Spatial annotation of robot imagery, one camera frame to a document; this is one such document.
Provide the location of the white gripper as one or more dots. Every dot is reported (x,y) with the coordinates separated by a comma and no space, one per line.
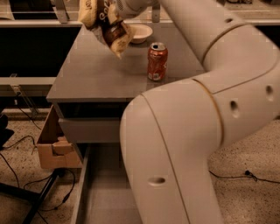
(130,6)

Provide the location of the brown chip bag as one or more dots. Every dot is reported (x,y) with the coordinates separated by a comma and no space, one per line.
(94,15)

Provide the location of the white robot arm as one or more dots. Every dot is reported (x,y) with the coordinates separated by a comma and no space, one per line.
(167,133)

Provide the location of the grey drawer cabinet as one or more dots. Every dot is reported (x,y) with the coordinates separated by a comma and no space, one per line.
(94,83)

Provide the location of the grey top drawer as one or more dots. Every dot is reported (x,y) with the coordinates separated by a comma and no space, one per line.
(84,130)

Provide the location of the open grey middle drawer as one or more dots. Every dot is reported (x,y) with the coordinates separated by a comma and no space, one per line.
(104,195)

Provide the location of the white paper bowl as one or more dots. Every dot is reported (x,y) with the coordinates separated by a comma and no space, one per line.
(140,33)

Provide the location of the orange soda can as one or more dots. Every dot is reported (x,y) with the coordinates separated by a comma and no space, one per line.
(157,61)

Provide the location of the cardboard box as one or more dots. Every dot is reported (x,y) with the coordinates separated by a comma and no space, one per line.
(54,151)

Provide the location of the black stand legs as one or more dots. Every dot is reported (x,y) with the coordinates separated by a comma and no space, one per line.
(34,198)

